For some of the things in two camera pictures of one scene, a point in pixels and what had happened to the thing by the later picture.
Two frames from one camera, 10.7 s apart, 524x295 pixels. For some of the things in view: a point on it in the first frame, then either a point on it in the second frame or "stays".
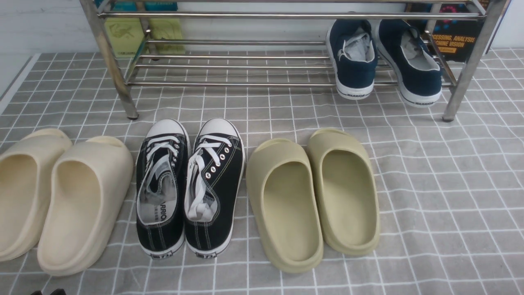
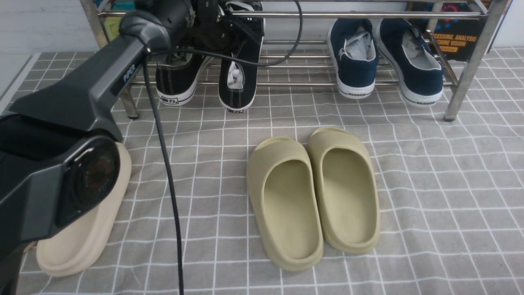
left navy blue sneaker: x=352 y=44 stays
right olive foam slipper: x=345 y=182 stays
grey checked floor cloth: x=451 y=194 stays
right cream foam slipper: x=88 y=186 stays
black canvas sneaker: x=214 y=187 -> x=237 y=80
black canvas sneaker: x=161 y=153 -> x=177 y=76
